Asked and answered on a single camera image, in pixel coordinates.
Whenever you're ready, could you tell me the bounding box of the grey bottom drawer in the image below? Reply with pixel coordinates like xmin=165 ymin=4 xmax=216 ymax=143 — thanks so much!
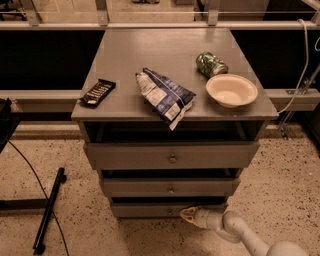
xmin=110 ymin=196 xmax=227 ymax=218

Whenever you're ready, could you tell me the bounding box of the blue white chip bag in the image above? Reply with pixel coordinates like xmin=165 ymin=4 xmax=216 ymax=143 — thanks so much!
xmin=136 ymin=68 xmax=196 ymax=131

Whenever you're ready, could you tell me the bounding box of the black equipment at left edge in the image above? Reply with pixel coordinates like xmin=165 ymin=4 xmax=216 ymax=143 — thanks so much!
xmin=0 ymin=98 xmax=20 ymax=153

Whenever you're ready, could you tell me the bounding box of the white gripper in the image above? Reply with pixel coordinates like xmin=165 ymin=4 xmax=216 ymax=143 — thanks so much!
xmin=180 ymin=206 xmax=223 ymax=230

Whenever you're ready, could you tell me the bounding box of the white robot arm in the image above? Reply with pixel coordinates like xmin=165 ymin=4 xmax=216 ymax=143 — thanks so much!
xmin=180 ymin=207 xmax=310 ymax=256

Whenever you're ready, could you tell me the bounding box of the black snack bar packet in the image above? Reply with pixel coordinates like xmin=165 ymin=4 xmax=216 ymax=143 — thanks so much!
xmin=80 ymin=79 xmax=116 ymax=107

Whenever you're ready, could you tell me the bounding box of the green soda can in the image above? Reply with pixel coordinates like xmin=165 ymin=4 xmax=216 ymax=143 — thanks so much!
xmin=196 ymin=52 xmax=229 ymax=78

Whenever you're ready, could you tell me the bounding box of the metal railing frame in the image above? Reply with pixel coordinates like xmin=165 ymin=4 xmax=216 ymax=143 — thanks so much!
xmin=0 ymin=0 xmax=320 ymax=114

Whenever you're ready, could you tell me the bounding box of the black stand base bar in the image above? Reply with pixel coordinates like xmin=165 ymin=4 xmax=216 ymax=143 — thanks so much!
xmin=33 ymin=168 xmax=66 ymax=255

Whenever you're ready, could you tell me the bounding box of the white paper bowl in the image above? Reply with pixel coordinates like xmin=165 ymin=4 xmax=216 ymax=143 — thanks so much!
xmin=206 ymin=74 xmax=258 ymax=108

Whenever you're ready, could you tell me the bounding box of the grey drawer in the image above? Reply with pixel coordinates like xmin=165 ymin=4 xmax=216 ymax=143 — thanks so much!
xmin=102 ymin=178 xmax=240 ymax=197
xmin=110 ymin=196 xmax=227 ymax=218
xmin=84 ymin=142 xmax=259 ymax=170

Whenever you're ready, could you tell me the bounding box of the grey wooden drawer cabinet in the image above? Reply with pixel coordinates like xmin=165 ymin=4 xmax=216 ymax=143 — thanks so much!
xmin=70 ymin=27 xmax=279 ymax=219

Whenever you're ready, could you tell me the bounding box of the grey middle drawer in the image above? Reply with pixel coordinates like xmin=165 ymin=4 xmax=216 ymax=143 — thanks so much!
xmin=102 ymin=178 xmax=240 ymax=197

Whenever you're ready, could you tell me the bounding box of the black cable on floor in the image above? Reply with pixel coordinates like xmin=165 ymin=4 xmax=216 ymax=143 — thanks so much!
xmin=6 ymin=139 xmax=70 ymax=256

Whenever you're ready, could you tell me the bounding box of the grey top drawer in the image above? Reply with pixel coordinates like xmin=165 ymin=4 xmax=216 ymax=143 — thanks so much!
xmin=84 ymin=142 xmax=259 ymax=170

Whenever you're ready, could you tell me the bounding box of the white hanging cable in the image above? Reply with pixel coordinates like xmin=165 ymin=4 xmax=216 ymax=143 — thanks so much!
xmin=276 ymin=18 xmax=311 ymax=115

